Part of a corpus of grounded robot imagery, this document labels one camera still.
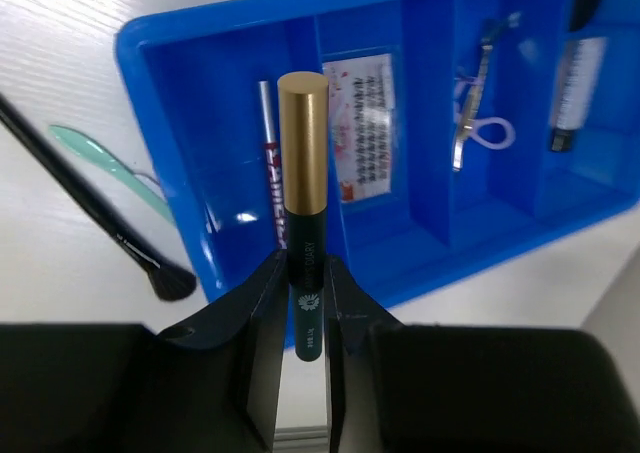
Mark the gold green mascara tube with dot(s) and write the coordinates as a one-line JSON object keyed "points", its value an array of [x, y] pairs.
{"points": [[303, 115]]}

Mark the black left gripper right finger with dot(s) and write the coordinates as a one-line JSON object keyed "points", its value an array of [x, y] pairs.
{"points": [[393, 387]]}

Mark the blue compartment tray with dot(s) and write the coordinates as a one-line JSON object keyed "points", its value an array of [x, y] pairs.
{"points": [[192, 76]]}

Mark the brown hair clip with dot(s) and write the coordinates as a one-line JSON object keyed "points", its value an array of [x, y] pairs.
{"points": [[493, 30]]}

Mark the beige hair clip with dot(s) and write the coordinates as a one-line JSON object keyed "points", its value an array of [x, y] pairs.
{"points": [[465, 116]]}

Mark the white loop hair tool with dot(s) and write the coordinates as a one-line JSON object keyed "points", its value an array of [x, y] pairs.
{"points": [[493, 132]]}

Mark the mint green spatula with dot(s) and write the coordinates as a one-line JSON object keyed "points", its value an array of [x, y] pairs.
{"points": [[91, 151]]}

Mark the false eyelash packet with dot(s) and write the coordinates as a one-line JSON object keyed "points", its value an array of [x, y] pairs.
{"points": [[362, 110]]}

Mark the clear plastic tube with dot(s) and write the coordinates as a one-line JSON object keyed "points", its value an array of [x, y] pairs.
{"points": [[576, 79]]}

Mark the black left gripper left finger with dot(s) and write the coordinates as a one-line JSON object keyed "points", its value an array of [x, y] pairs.
{"points": [[208, 383]]}

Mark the black makeup brush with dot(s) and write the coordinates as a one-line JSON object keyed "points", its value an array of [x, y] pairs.
{"points": [[169, 281]]}

